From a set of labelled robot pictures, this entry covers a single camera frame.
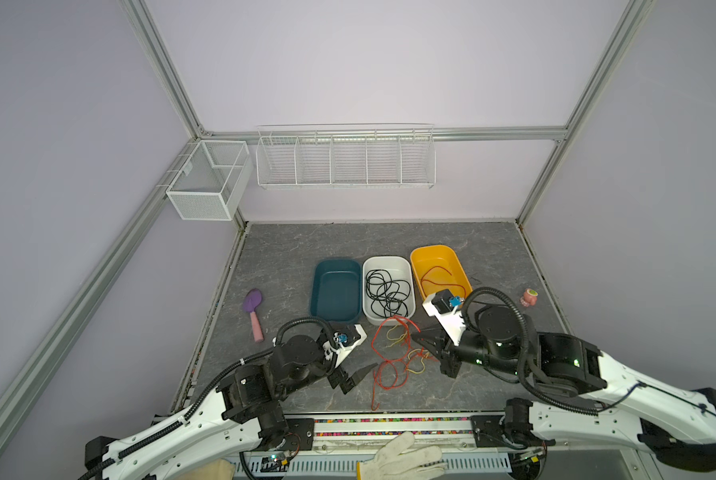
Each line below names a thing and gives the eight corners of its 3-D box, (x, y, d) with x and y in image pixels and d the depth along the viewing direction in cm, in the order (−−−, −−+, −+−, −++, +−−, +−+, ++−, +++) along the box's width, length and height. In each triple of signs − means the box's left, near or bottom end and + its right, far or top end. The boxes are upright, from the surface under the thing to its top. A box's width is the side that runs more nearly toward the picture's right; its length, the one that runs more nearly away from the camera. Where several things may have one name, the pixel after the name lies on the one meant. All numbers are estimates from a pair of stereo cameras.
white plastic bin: (362, 325, 95) (361, 316, 90) (363, 265, 110) (362, 255, 105) (414, 325, 95) (417, 316, 90) (408, 265, 110) (410, 255, 105)
